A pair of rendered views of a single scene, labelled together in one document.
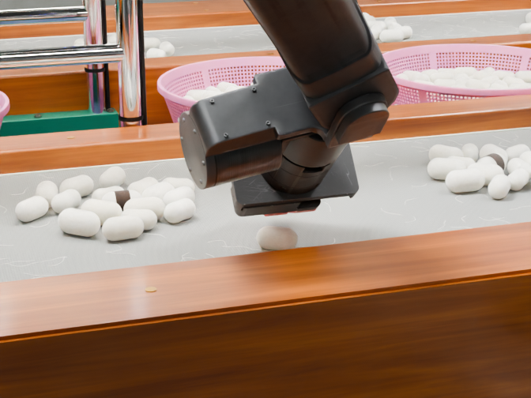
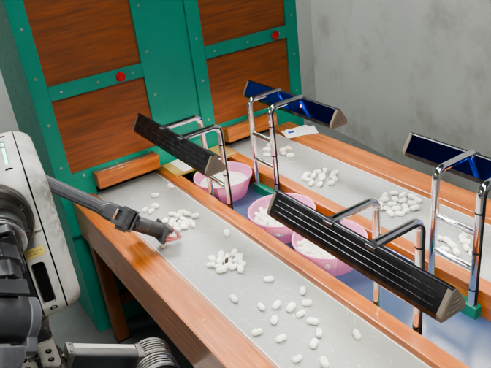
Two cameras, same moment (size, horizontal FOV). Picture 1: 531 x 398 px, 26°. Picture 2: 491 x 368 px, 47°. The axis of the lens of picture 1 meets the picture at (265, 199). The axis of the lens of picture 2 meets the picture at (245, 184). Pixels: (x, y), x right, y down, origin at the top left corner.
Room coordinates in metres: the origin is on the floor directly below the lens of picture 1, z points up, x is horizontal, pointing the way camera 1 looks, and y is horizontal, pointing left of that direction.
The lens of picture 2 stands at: (0.78, -1.85, 1.88)
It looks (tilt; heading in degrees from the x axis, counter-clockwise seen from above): 27 degrees down; 76
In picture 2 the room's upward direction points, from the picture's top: 7 degrees counter-clockwise
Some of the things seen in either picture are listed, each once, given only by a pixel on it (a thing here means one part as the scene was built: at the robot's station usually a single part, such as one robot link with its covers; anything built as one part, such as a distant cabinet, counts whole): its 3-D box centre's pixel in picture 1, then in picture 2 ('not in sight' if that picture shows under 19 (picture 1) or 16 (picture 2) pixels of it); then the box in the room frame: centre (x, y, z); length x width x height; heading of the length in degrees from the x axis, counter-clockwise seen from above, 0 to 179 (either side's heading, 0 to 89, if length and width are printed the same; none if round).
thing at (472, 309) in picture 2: not in sight; (471, 231); (1.75, -0.62, 0.90); 0.20 x 0.19 x 0.45; 107
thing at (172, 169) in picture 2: not in sight; (199, 160); (1.16, 0.63, 0.77); 0.33 x 0.15 x 0.01; 17
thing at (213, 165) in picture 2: not in sight; (173, 140); (1.01, 0.17, 1.08); 0.62 x 0.08 x 0.07; 107
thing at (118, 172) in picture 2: not in sight; (127, 169); (0.82, 0.58, 0.83); 0.30 x 0.06 x 0.07; 17
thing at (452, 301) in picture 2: not in sight; (351, 242); (1.29, -0.75, 1.08); 0.62 x 0.08 x 0.07; 107
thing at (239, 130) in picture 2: not in sight; (250, 126); (1.47, 0.78, 0.83); 0.30 x 0.06 x 0.07; 17
